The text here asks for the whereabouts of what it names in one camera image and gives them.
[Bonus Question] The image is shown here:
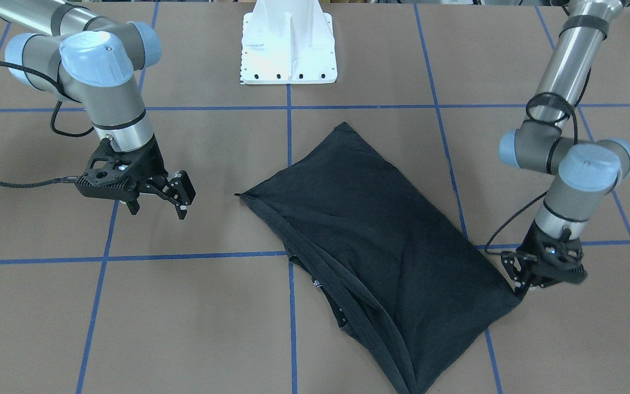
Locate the black graphic t-shirt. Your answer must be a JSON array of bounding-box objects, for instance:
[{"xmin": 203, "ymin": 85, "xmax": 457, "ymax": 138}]
[{"xmin": 240, "ymin": 123, "xmax": 520, "ymax": 393}]

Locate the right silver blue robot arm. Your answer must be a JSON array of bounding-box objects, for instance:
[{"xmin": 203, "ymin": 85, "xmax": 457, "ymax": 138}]
[{"xmin": 0, "ymin": 1, "xmax": 196, "ymax": 219}]

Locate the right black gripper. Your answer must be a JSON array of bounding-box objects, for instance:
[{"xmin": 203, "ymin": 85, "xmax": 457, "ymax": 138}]
[{"xmin": 75, "ymin": 136, "xmax": 196, "ymax": 220}]

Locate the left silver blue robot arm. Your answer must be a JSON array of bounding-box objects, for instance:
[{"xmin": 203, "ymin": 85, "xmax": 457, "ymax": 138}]
[{"xmin": 498, "ymin": 1, "xmax": 630, "ymax": 298}]

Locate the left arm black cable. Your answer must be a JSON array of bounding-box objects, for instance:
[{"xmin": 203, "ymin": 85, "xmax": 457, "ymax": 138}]
[{"xmin": 483, "ymin": 92, "xmax": 579, "ymax": 257}]

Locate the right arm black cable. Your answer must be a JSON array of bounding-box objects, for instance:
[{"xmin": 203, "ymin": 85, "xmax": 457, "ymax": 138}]
[{"xmin": 0, "ymin": 59, "xmax": 97, "ymax": 189}]

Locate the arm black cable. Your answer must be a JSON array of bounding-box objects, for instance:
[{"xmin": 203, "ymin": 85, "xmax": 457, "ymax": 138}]
[
  {"xmin": 483, "ymin": 92, "xmax": 579, "ymax": 257},
  {"xmin": 0, "ymin": 59, "xmax": 97, "ymax": 189}
]

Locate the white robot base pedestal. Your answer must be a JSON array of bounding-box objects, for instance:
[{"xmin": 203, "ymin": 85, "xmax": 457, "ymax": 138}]
[{"xmin": 240, "ymin": 1, "xmax": 338, "ymax": 85}]

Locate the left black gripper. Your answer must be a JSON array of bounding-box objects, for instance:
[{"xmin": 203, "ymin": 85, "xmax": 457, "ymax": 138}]
[{"xmin": 501, "ymin": 222, "xmax": 587, "ymax": 296}]

